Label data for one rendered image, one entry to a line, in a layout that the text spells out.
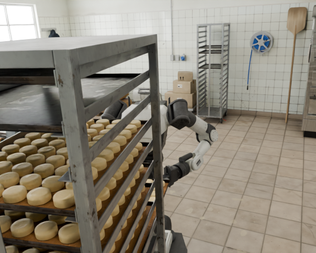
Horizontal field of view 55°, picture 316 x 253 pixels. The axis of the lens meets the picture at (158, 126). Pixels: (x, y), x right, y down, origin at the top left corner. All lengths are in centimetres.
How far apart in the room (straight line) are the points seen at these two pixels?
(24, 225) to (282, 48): 577
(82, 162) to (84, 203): 9
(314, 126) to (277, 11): 218
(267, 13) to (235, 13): 58
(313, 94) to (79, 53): 489
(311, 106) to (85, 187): 488
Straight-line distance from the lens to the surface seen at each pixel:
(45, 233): 76
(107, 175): 76
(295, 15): 613
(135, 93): 179
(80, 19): 789
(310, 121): 540
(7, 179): 83
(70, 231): 74
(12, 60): 58
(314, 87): 521
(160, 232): 139
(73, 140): 56
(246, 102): 644
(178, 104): 181
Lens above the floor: 185
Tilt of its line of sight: 19 degrees down
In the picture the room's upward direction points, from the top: 2 degrees counter-clockwise
